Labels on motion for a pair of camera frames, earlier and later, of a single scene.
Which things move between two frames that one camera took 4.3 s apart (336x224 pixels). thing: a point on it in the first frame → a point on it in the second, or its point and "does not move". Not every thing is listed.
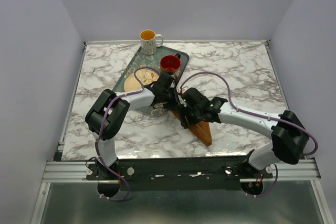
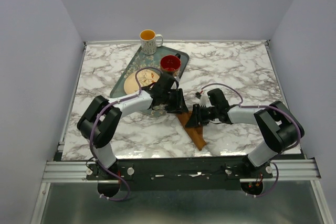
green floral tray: x=142 y=61 does not move
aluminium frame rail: x=76 y=171 does not move
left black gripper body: x=170 y=99 does not move
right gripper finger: x=183 y=113 → x=194 y=120
